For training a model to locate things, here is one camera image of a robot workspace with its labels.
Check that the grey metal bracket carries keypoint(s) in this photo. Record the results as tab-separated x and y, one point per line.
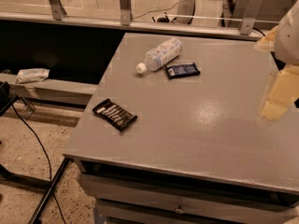
57	10
249	16
126	12

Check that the white wipes packet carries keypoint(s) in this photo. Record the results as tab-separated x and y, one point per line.
32	75

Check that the grey metal bracket left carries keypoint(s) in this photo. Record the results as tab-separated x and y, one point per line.
57	10

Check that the grey desk drawer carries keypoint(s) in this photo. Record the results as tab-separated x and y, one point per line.
154	204

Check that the grey metal bracket right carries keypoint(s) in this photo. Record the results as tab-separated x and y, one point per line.
249	16

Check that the black rxbar chocolate bar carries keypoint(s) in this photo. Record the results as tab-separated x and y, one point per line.
114	114

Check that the clear plastic water bottle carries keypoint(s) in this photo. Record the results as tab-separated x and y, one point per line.
161	55

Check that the blue snack bar wrapper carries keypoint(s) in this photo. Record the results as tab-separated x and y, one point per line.
182	70

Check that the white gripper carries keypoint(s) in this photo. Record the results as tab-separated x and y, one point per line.
289	39

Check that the grey lower shelf beam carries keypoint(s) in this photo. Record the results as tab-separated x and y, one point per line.
52	90

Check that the grey metal bracket middle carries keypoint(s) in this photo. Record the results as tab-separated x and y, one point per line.
126	12

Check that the black stand leg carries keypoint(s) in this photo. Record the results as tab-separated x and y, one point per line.
44	200

